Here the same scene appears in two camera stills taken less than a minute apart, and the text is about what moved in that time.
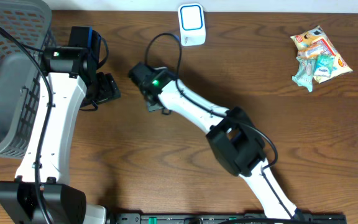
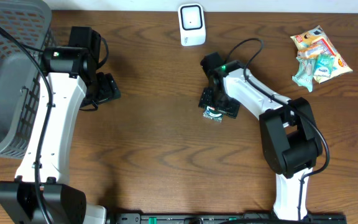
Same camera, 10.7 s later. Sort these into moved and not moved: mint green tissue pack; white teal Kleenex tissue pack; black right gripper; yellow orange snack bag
Moved: black right gripper
Not moved: mint green tissue pack; yellow orange snack bag; white teal Kleenex tissue pack
